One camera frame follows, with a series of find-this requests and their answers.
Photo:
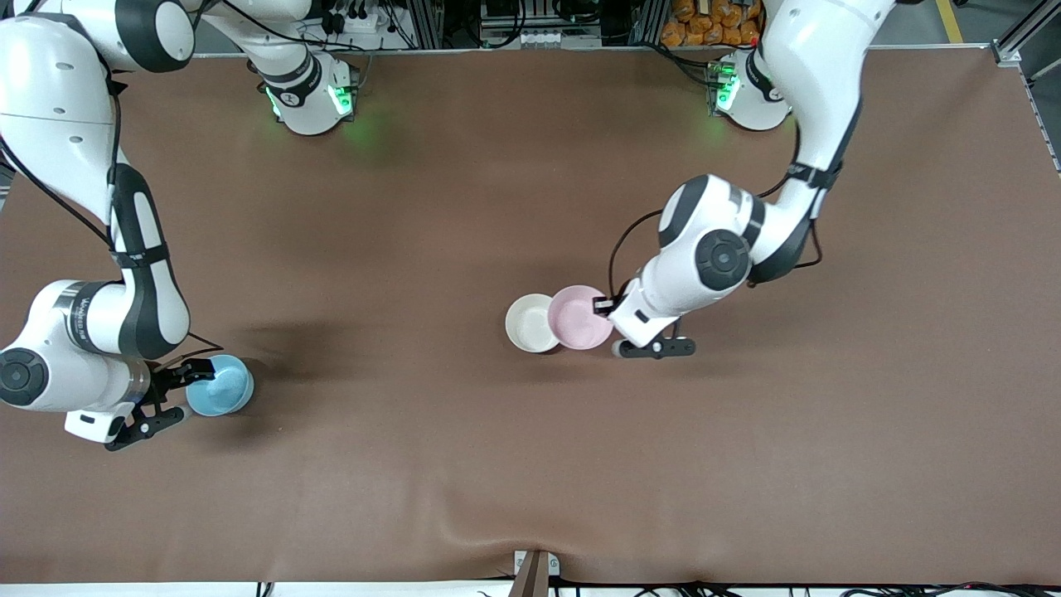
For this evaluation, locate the white bowl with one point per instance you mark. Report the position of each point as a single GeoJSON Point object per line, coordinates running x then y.
{"type": "Point", "coordinates": [528, 323]}

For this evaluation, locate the aluminium frame post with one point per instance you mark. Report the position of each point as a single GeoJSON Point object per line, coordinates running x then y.
{"type": "Point", "coordinates": [1024, 33]}

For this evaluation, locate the white connector block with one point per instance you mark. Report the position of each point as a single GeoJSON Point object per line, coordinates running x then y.
{"type": "Point", "coordinates": [554, 39]}

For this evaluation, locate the orange packaged goods pile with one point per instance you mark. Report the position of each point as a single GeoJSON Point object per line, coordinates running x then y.
{"type": "Point", "coordinates": [704, 23]}

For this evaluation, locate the blue bowl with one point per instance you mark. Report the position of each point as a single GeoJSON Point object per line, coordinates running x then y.
{"type": "Point", "coordinates": [224, 391]}

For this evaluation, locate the white power strip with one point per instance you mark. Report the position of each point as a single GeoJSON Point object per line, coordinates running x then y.
{"type": "Point", "coordinates": [356, 21]}

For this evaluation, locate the brown table mat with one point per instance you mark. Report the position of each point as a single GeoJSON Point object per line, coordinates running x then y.
{"type": "Point", "coordinates": [530, 464]}

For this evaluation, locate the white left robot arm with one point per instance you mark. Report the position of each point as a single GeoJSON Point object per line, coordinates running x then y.
{"type": "Point", "coordinates": [821, 66]}

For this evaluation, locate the metal clamp bracket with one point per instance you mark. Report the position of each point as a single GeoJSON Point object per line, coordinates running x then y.
{"type": "Point", "coordinates": [535, 572]}

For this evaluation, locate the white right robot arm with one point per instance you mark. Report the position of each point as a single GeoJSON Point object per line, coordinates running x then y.
{"type": "Point", "coordinates": [58, 83]}

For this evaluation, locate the pink bowl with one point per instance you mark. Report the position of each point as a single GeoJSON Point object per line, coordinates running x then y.
{"type": "Point", "coordinates": [578, 317]}

